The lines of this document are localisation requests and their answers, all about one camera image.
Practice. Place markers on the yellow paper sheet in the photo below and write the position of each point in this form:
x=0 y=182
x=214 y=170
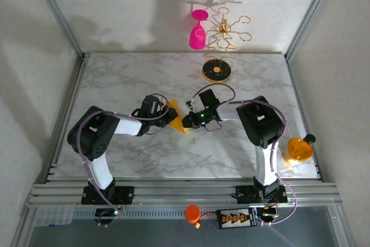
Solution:
x=177 y=127

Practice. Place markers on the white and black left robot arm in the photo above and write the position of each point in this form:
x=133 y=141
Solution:
x=92 y=137

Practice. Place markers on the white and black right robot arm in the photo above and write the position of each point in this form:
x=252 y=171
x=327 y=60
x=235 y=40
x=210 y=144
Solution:
x=260 y=122

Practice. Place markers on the pink plastic wine glass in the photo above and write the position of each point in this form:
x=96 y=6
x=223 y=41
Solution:
x=196 y=41

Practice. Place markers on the orange round push button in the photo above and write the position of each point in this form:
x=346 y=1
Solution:
x=192 y=213

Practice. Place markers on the orange plastic wine glass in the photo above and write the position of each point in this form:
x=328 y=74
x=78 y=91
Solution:
x=299 y=151

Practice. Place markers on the small black controller box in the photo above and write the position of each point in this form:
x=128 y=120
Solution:
x=267 y=213
x=105 y=213

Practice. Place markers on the yellow power connector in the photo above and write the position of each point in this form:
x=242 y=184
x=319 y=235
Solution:
x=198 y=226

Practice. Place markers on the black power distribution board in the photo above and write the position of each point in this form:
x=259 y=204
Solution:
x=237 y=218

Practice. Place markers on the clear plastic organizer box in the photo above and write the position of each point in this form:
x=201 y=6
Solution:
x=53 y=215

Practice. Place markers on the aluminium mounting rail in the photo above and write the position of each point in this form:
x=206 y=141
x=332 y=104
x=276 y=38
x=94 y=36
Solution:
x=185 y=192

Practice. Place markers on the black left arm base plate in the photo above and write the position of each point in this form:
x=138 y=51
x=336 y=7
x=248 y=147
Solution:
x=124 y=193

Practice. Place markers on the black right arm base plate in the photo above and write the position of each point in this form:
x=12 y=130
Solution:
x=245 y=194

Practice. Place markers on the aluminium frame post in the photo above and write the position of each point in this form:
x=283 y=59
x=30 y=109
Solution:
x=310 y=12
x=57 y=12

